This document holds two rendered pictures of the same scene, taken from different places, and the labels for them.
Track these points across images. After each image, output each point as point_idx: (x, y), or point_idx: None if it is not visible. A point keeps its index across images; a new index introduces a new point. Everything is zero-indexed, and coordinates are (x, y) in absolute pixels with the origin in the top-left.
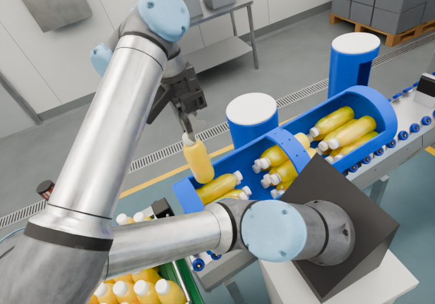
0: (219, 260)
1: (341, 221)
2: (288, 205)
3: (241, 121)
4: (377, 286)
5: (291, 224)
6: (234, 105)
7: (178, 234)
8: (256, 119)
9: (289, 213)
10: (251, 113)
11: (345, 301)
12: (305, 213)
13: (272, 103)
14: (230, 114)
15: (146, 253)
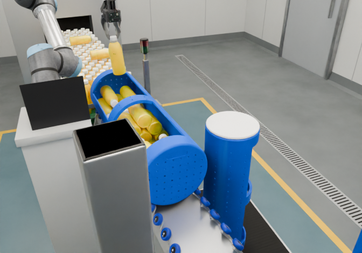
0: (99, 121)
1: (39, 80)
2: (42, 48)
3: (210, 118)
4: (25, 127)
5: (32, 47)
6: (239, 114)
7: (48, 30)
8: (211, 125)
9: (36, 46)
10: (221, 123)
11: (27, 118)
12: (39, 57)
13: (234, 135)
14: (223, 112)
15: (42, 22)
